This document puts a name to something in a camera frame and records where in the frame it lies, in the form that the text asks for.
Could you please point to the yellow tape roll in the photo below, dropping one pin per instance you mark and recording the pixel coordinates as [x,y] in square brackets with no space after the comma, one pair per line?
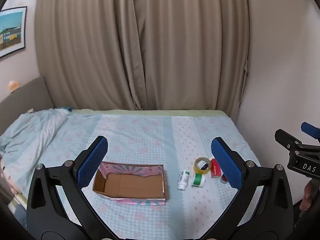
[202,170]

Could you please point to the small orange figurine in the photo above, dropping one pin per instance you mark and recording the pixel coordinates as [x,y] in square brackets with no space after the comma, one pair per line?
[13,86]

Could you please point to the person's right hand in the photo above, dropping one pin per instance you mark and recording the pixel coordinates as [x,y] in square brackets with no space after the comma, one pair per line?
[306,197]

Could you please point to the blue checked bedsheet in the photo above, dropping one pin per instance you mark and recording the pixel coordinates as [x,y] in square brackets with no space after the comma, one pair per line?
[150,140]

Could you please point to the red carton box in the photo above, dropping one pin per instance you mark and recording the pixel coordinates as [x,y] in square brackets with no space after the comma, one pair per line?
[215,170]

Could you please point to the pink patterned cardboard box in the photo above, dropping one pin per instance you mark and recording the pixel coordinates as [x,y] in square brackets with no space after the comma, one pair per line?
[130,185]

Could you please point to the green jar with white lid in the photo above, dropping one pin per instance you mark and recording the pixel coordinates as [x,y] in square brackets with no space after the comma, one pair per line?
[198,180]

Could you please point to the white bottle with printed label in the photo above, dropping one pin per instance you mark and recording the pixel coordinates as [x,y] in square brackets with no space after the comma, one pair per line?
[183,179]

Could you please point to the light blue duvet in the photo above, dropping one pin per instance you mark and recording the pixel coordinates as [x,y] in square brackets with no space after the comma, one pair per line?
[27,135]

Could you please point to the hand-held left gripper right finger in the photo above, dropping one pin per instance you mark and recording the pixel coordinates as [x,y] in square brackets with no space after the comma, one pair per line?
[226,165]

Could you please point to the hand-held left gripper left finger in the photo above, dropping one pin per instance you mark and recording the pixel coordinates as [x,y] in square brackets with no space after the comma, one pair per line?
[92,163]

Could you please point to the small blue item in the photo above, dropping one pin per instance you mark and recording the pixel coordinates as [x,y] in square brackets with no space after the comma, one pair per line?
[67,109]

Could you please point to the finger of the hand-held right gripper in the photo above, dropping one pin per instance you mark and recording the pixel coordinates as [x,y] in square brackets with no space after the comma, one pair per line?
[310,129]
[287,138]

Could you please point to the beige curtain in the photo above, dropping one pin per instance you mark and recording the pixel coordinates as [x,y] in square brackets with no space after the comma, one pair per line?
[140,45]

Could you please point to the framed wall picture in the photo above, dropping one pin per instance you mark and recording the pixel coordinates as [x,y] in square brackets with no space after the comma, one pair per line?
[11,32]

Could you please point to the grey bed headboard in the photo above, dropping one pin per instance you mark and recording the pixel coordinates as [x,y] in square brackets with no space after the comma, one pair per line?
[27,100]

